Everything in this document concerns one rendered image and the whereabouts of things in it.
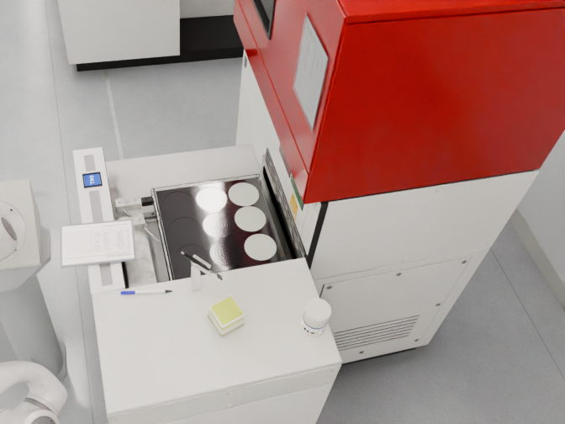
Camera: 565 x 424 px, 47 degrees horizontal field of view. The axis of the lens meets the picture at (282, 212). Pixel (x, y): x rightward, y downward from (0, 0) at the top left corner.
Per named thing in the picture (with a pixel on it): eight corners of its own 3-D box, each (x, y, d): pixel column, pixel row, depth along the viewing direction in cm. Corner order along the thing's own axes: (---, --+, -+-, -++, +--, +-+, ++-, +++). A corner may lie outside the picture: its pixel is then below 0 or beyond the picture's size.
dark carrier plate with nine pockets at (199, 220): (257, 177, 221) (257, 177, 221) (285, 261, 202) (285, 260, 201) (155, 192, 212) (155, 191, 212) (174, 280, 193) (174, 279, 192)
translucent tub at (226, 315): (230, 305, 182) (231, 294, 176) (245, 326, 178) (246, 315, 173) (207, 318, 178) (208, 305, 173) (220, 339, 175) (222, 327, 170)
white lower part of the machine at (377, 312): (360, 209, 335) (402, 89, 271) (424, 353, 289) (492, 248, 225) (226, 231, 317) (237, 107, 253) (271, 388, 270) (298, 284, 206)
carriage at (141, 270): (139, 204, 214) (139, 198, 212) (158, 299, 193) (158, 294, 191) (115, 208, 212) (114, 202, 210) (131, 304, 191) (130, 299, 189)
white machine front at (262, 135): (245, 106, 253) (253, 18, 222) (306, 281, 207) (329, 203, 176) (236, 107, 252) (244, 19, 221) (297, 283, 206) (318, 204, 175)
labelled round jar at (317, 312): (320, 312, 184) (326, 295, 176) (328, 335, 180) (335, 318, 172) (297, 317, 182) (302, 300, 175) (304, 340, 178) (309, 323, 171)
